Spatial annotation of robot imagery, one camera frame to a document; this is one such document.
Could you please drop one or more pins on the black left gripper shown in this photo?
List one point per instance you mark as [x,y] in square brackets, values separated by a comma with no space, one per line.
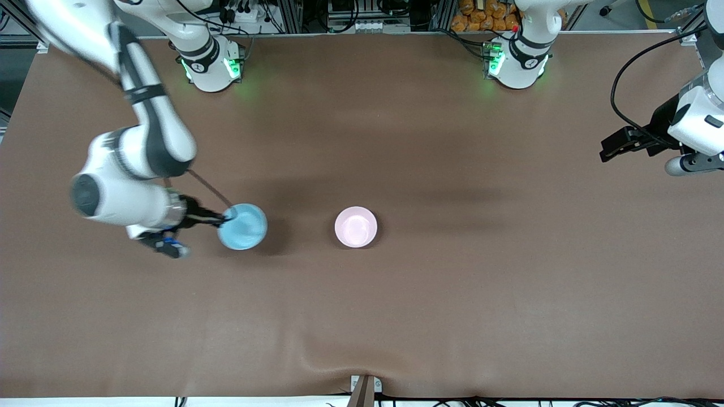
[658,125]

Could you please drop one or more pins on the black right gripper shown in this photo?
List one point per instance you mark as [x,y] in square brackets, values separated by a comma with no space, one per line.
[194,213]

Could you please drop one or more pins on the light blue bowl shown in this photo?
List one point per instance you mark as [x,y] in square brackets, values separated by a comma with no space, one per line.
[246,229]

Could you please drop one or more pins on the pink bowl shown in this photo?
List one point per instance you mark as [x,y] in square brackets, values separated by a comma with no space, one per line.
[355,227]

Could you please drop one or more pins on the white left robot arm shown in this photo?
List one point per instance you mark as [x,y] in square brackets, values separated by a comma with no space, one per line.
[698,118]

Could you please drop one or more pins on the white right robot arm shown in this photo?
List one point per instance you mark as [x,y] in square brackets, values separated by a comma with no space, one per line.
[164,141]

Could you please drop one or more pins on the brown table mat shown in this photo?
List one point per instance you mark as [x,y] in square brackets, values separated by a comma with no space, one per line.
[362,141]

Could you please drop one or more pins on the white power strip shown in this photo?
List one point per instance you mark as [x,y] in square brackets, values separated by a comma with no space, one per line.
[249,16]

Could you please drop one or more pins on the orange packaged snacks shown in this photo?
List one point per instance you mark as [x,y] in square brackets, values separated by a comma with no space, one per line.
[475,17]

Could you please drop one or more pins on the white connector strip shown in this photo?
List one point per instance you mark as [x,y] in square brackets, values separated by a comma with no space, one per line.
[367,26]

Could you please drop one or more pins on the aluminium frame corner bracket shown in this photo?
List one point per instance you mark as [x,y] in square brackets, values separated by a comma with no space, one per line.
[687,37]
[42,47]

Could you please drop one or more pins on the aluminium frame post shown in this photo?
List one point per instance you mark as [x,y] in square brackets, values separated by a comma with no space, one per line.
[289,16]
[441,14]

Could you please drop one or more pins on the metal bracket with post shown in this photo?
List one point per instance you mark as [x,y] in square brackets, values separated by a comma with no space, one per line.
[366,390]

